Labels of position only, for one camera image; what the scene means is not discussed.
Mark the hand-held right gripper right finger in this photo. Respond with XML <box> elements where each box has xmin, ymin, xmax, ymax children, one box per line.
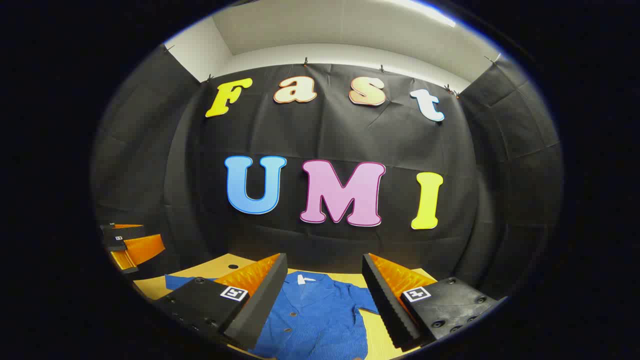
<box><xmin>362</xmin><ymin>253</ymin><xmax>501</xmax><ymax>351</ymax></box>

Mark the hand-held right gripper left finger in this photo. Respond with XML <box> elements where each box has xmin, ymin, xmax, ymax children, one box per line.
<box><xmin>152</xmin><ymin>253</ymin><xmax>289</xmax><ymax>351</ymax></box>

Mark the blue corduroy jacket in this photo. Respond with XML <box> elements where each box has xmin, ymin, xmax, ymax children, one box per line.
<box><xmin>165</xmin><ymin>271</ymin><xmax>381</xmax><ymax>360</ymax></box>

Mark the black backdrop cloth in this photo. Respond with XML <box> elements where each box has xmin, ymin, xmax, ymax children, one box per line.
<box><xmin>90</xmin><ymin>45</ymin><xmax>565</xmax><ymax>301</ymax></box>

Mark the row of small backdrop clips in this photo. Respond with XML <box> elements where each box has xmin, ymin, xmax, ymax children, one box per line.
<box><xmin>162</xmin><ymin>44</ymin><xmax>501</xmax><ymax>98</ymax></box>

